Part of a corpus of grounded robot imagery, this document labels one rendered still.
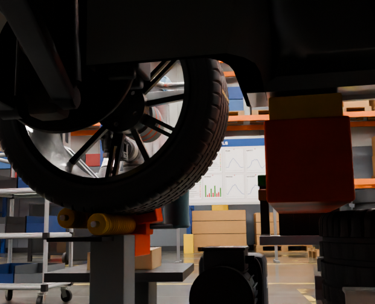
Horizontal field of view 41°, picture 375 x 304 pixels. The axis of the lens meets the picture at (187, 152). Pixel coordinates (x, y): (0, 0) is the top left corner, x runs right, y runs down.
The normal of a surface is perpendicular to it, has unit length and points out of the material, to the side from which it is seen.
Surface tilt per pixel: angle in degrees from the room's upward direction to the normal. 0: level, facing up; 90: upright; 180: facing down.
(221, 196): 90
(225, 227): 90
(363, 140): 90
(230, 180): 90
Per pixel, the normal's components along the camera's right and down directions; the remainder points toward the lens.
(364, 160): -0.09, -0.15
